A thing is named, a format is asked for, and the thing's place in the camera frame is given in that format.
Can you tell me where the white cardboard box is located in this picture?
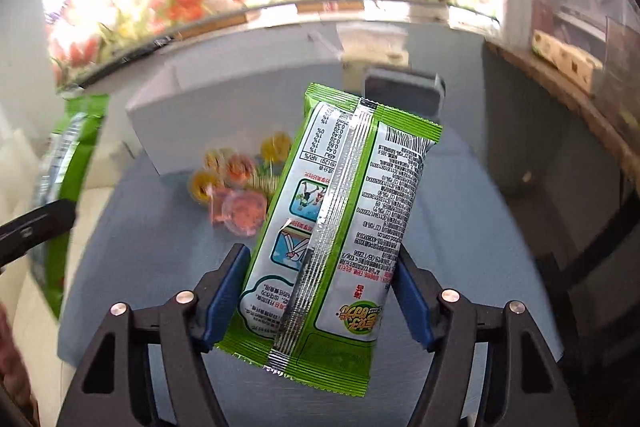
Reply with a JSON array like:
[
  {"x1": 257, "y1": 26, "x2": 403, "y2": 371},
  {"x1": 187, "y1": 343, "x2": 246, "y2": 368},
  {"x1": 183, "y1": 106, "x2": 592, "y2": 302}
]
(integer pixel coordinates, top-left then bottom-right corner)
[{"x1": 125, "y1": 26, "x2": 351, "y2": 175}]

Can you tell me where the brown patterned cloth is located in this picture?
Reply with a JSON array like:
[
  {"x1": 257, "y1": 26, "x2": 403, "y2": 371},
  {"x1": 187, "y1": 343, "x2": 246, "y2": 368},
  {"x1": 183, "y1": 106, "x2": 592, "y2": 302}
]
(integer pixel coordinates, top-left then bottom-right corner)
[{"x1": 0, "y1": 302, "x2": 41, "y2": 427}]

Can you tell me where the white sofa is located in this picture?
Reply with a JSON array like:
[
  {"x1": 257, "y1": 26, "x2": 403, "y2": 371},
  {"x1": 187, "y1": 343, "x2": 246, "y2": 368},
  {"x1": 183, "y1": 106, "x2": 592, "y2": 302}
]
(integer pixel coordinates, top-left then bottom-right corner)
[{"x1": 0, "y1": 102, "x2": 131, "y2": 427}]

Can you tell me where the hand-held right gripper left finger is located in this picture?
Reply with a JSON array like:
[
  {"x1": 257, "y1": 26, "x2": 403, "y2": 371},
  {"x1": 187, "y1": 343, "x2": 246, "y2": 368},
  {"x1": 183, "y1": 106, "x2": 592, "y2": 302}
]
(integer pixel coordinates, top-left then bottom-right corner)
[{"x1": 55, "y1": 244, "x2": 251, "y2": 427}]

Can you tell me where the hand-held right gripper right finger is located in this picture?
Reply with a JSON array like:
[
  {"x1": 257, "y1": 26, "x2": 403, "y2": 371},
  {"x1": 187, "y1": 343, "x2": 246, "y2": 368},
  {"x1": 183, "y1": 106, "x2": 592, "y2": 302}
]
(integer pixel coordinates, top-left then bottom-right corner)
[{"x1": 394, "y1": 249, "x2": 581, "y2": 427}]

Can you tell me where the blue tablecloth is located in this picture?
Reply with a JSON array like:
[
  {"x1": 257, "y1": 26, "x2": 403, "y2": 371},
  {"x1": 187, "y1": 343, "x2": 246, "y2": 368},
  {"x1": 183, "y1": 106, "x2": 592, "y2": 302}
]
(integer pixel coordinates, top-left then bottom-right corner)
[{"x1": 57, "y1": 57, "x2": 551, "y2": 427}]

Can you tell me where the yellow patterned box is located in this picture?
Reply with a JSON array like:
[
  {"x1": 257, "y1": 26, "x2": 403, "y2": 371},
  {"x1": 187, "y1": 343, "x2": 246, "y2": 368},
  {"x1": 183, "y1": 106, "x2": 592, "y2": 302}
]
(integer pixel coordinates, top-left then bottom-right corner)
[{"x1": 531, "y1": 29, "x2": 603, "y2": 95}]

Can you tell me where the stone counter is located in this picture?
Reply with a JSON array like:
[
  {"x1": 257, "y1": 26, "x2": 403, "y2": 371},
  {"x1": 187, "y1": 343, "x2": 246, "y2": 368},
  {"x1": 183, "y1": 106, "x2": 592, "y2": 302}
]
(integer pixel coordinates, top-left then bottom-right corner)
[{"x1": 482, "y1": 39, "x2": 640, "y2": 188}]

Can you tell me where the green snack packet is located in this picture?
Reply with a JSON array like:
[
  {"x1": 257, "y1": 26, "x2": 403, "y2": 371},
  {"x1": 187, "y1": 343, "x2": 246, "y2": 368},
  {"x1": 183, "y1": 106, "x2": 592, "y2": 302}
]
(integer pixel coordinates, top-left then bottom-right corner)
[
  {"x1": 32, "y1": 94, "x2": 110, "y2": 320},
  {"x1": 215, "y1": 82, "x2": 443, "y2": 397}
]

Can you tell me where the clear plastic container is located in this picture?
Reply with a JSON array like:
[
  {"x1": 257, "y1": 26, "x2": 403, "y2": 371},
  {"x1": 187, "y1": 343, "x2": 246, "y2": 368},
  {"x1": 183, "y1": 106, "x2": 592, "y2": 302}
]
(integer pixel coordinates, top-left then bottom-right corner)
[{"x1": 530, "y1": 0, "x2": 640, "y2": 142}]

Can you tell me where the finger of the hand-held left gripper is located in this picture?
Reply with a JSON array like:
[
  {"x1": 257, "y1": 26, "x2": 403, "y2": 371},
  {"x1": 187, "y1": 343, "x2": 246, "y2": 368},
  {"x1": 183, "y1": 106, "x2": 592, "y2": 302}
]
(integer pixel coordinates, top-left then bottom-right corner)
[{"x1": 0, "y1": 198, "x2": 77, "y2": 269}]

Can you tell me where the black speaker with white frame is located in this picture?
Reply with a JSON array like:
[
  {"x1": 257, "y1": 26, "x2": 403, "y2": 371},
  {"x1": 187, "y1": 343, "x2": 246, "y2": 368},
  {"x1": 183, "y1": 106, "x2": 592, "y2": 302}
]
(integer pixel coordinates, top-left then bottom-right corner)
[{"x1": 362, "y1": 69, "x2": 447, "y2": 118}]

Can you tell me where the pile of jelly cups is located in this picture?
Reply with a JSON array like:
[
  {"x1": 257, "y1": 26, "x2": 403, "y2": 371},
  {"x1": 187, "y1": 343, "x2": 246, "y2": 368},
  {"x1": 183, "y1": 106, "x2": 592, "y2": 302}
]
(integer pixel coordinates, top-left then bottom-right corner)
[{"x1": 187, "y1": 132, "x2": 293, "y2": 238}]

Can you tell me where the tissue pack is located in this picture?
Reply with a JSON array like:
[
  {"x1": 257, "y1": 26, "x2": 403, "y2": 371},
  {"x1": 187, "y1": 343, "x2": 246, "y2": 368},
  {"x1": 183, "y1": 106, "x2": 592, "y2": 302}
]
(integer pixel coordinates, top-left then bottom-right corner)
[{"x1": 340, "y1": 24, "x2": 408, "y2": 90}]

